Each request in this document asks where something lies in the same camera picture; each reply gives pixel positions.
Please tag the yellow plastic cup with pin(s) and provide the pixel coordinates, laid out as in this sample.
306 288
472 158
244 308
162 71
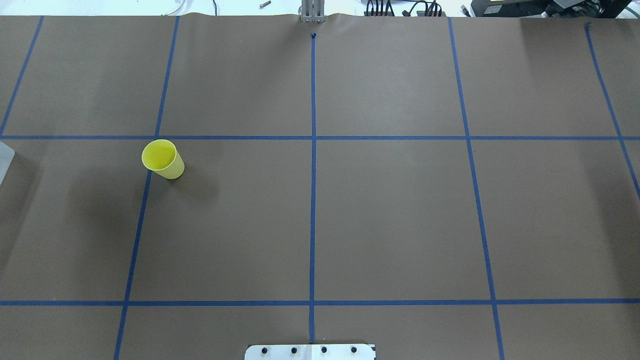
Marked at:
163 158

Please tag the clear plastic storage box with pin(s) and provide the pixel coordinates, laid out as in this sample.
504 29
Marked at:
7 155

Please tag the aluminium frame post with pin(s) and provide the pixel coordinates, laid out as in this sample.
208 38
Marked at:
312 11

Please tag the white camera stand base plate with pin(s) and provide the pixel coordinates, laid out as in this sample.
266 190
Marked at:
335 351

